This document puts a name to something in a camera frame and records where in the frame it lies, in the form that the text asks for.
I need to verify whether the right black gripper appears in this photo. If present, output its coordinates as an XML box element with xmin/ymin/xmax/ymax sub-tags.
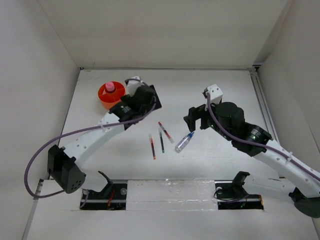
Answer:
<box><xmin>183</xmin><ymin>98</ymin><xmax>233</xmax><ymax>141</ymax></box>

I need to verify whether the pink capped small bottle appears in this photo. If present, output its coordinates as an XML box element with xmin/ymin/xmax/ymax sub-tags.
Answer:
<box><xmin>104</xmin><ymin>81</ymin><xmax>116</xmax><ymax>93</ymax></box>

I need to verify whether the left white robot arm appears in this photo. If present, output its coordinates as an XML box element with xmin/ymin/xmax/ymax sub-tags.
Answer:
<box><xmin>47</xmin><ymin>84</ymin><xmax>162</xmax><ymax>199</ymax></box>

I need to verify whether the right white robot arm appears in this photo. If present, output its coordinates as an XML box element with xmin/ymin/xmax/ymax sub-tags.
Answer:
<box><xmin>183</xmin><ymin>102</ymin><xmax>320</xmax><ymax>219</ymax></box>

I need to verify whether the clear spray bottle blue nozzle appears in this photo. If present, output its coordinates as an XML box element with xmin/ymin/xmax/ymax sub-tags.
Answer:
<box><xmin>175</xmin><ymin>132</ymin><xmax>194</xmax><ymax>153</ymax></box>

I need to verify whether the red pen refill with white end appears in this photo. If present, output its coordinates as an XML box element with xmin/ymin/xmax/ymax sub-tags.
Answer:
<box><xmin>158</xmin><ymin>121</ymin><xmax>174</xmax><ymax>144</ymax></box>

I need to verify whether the green pen refill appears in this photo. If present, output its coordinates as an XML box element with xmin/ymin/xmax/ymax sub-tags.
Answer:
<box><xmin>158</xmin><ymin>128</ymin><xmax>165</xmax><ymax>154</ymax></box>

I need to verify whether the orange round compartment organizer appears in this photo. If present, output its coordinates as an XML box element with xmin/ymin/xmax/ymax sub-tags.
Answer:
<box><xmin>97</xmin><ymin>81</ymin><xmax>126</xmax><ymax>110</ymax></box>

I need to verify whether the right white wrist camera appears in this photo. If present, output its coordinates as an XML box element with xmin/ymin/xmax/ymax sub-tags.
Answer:
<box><xmin>202</xmin><ymin>84</ymin><xmax>223</xmax><ymax>111</ymax></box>

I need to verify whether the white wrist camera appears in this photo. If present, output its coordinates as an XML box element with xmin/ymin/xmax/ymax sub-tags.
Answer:
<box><xmin>202</xmin><ymin>84</ymin><xmax>223</xmax><ymax>111</ymax></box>
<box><xmin>124</xmin><ymin>75</ymin><xmax>147</xmax><ymax>96</ymax></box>

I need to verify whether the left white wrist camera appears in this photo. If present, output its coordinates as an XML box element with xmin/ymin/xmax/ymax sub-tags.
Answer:
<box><xmin>124</xmin><ymin>75</ymin><xmax>147</xmax><ymax>96</ymax></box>

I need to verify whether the aluminium rail right edge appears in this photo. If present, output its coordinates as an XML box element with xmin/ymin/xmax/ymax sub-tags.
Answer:
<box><xmin>248</xmin><ymin>65</ymin><xmax>280</xmax><ymax>143</ymax></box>

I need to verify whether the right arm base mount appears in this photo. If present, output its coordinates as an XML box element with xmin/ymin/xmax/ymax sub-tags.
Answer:
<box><xmin>213</xmin><ymin>182</ymin><xmax>264</xmax><ymax>210</ymax></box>

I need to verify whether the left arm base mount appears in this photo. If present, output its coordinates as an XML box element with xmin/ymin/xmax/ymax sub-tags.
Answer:
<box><xmin>79</xmin><ymin>181</ymin><xmax>128</xmax><ymax>211</ymax></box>

